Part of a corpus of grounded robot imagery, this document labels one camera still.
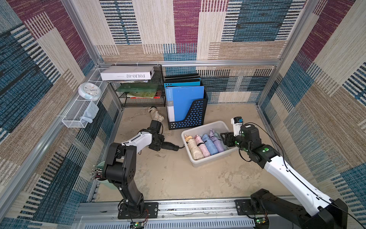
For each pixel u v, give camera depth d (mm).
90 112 681
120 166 484
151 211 733
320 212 388
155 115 1072
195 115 967
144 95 1013
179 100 906
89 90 755
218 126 920
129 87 975
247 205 733
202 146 870
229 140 682
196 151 827
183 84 945
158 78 952
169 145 940
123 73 794
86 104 731
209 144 877
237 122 674
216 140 888
